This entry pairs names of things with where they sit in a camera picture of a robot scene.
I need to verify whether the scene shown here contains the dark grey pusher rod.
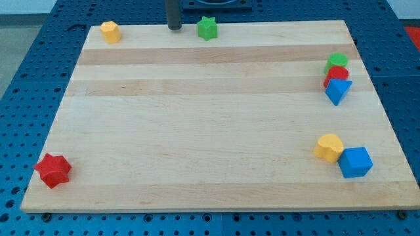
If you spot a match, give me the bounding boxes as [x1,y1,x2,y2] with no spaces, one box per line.
[164,0,182,31]

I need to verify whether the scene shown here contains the red star block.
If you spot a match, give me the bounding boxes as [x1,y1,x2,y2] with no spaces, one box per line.
[33,153,72,189]

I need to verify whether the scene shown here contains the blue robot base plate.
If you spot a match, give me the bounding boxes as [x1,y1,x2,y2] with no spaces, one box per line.
[180,0,253,11]

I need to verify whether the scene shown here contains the yellow heart block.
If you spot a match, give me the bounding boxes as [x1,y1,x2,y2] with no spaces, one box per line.
[313,134,344,163]

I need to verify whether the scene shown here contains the red cylinder block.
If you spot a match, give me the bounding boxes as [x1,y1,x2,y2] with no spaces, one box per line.
[324,66,349,89]

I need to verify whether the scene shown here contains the blue triangle block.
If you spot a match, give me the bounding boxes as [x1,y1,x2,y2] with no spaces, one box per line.
[325,79,352,106]

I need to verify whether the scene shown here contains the yellow hexagon block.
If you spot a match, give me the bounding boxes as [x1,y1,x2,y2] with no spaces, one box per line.
[99,21,121,43]

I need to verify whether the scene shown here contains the wooden board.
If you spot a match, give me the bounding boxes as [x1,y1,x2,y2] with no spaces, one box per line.
[21,20,419,213]

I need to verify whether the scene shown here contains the blue cube block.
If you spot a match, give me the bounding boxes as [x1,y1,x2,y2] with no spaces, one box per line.
[338,147,373,178]

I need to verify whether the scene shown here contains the green cylinder block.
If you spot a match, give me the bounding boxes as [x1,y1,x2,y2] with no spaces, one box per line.
[324,52,348,74]

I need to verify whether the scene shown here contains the green star block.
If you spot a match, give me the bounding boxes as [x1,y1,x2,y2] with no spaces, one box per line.
[197,16,218,41]

